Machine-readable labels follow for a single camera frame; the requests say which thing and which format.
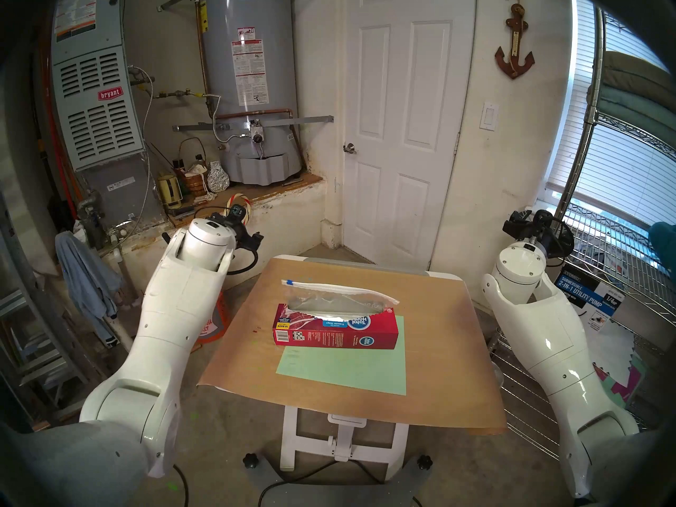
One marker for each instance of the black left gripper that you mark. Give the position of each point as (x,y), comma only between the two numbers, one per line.
(240,226)

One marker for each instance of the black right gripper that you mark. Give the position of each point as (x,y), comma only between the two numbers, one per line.
(544,228)

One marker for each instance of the clear ziplock bag blue slider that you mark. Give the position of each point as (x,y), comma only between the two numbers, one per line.
(338,294)

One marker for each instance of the red freezer bag box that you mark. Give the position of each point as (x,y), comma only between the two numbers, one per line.
(338,338)

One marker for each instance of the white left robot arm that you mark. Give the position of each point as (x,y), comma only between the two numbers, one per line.
(174,300)

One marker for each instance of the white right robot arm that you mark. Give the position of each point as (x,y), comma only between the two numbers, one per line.
(549,326)

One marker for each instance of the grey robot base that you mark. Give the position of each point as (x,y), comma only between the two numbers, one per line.
(338,493)

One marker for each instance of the striped candy cane decoration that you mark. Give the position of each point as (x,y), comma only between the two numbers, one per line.
(248,202)

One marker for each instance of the foil wrapped object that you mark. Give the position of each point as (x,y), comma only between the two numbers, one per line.
(218,178)

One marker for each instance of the utility pump cardboard box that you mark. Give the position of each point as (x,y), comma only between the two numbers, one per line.
(586,292)

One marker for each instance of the orange plastic bucket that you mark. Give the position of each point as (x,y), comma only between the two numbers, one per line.
(214,326)

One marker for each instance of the white window blinds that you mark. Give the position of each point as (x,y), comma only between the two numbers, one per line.
(634,173)

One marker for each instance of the copper water pipe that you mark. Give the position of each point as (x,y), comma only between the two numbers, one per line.
(253,113)

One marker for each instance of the turquoise pillow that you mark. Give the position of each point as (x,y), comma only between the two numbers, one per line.
(665,244)

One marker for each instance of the white jagged paper sheet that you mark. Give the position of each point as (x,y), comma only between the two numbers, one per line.
(607,353)

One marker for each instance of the yellow gas pipe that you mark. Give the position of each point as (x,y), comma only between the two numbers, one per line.
(179,94)

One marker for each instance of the pale green seat cushion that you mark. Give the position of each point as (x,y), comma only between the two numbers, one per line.
(628,110)

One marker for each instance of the white panel door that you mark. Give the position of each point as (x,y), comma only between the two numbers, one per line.
(406,168)

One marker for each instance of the blue hanging cloth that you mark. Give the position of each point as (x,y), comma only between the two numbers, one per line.
(84,279)

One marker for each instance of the grey water heater tank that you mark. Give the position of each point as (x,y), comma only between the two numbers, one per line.
(274,62)

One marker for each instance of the brown board table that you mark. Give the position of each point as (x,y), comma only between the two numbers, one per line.
(438,363)

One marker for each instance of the grey Bryant furnace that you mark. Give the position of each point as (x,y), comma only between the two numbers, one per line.
(100,120)

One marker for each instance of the coloured paper stack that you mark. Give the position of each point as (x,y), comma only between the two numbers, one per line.
(618,390)

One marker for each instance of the pale green paper sheet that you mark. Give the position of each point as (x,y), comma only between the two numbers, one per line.
(343,371)

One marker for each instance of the grey brown seat cushion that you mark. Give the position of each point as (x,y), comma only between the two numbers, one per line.
(639,73)

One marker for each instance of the black base knob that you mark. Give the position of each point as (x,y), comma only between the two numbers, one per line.
(425,462)
(251,461)

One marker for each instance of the aluminium ladder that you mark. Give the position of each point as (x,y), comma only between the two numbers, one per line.
(31,363)

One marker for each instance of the white light switch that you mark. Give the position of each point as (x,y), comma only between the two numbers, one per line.
(489,116)

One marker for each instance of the wooden anchor wall decoration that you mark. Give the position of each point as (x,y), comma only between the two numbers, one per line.
(515,30)

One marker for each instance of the white table frame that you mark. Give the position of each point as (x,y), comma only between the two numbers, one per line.
(346,437)

